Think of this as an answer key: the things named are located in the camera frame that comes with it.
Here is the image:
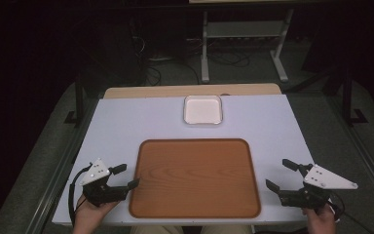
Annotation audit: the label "brown wooden tray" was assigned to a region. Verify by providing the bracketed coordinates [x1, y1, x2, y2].
[129, 137, 263, 219]

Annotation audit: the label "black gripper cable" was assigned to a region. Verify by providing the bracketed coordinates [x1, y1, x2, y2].
[67, 164, 94, 226]
[328, 191, 374, 234]

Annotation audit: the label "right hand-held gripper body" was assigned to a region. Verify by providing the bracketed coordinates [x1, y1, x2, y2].
[279, 163, 359, 210]

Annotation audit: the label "white square dish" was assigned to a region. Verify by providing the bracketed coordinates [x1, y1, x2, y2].
[183, 95, 224, 126]

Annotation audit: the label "black floor cables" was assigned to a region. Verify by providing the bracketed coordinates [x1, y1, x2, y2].
[207, 49, 251, 68]

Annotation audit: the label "person's right hand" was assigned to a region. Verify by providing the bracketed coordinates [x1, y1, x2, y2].
[301, 204, 339, 234]

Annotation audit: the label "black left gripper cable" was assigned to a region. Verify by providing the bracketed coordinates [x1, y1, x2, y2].
[67, 164, 94, 226]

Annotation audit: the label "black stand leg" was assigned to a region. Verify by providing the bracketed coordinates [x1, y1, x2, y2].
[340, 64, 370, 127]
[63, 73, 86, 127]

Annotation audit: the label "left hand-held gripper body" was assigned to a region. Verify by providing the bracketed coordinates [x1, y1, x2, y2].
[79, 158, 130, 208]

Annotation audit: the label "person's left hand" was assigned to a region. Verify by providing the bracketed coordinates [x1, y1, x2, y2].
[72, 194, 122, 234]

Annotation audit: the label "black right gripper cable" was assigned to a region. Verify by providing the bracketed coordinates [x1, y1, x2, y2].
[328, 191, 374, 234]

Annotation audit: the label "white metal stand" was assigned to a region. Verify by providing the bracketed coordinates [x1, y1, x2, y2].
[200, 9, 295, 84]

